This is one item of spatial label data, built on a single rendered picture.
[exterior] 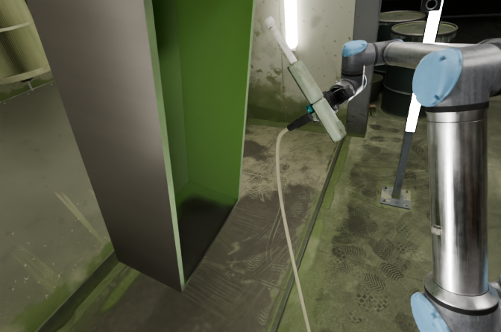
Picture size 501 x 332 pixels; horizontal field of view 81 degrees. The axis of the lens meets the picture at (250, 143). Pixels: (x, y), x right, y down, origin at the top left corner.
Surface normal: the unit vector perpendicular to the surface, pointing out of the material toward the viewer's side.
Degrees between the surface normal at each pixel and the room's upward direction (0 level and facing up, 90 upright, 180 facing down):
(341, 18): 90
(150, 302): 0
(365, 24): 90
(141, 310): 0
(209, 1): 90
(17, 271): 57
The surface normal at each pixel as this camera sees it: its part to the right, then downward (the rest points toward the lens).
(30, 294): 0.69, -0.33
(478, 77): 0.04, 0.16
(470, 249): -0.23, 0.19
